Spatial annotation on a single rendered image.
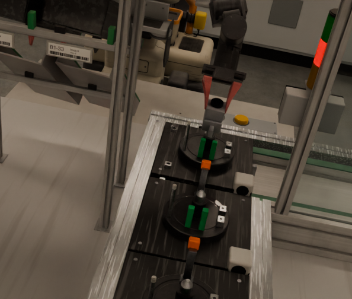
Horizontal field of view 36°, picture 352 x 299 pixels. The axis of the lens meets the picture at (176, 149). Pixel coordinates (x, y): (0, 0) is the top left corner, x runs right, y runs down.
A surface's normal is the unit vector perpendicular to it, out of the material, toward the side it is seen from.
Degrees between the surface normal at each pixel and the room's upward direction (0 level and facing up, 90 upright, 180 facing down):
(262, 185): 0
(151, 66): 98
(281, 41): 90
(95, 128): 0
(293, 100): 90
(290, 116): 90
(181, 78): 0
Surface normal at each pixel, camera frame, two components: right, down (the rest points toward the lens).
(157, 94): 0.15, -0.82
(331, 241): -0.13, 0.54
